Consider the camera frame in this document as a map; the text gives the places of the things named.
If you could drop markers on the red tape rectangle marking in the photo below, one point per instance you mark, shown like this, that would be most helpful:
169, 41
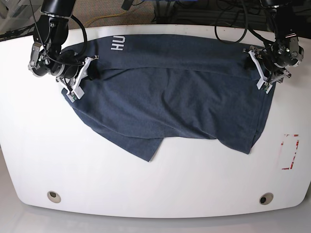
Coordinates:
288, 151

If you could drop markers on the dark blue T-shirt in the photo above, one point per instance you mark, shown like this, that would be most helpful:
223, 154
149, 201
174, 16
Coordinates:
155, 86

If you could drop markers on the table cable grommet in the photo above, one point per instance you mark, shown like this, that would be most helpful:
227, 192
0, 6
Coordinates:
54, 197
266, 198

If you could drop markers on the left table cable grommet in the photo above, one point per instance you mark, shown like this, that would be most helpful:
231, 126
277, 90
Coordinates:
54, 197

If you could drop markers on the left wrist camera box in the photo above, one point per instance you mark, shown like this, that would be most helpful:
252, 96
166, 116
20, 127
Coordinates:
263, 85

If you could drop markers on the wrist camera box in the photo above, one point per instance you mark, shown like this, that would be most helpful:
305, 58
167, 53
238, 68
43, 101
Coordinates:
263, 85
75, 94

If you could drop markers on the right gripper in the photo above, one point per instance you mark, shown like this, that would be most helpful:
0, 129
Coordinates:
72, 76

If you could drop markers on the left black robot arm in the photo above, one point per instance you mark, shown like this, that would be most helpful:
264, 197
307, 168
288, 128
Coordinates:
285, 51

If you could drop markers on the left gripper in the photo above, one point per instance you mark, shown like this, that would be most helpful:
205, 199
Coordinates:
261, 60

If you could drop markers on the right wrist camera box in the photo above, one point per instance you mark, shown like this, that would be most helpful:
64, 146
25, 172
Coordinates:
75, 94

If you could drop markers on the right table cable grommet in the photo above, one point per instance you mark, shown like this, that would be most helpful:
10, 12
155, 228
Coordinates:
266, 198

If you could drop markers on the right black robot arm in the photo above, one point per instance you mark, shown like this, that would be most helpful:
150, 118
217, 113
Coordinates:
50, 33

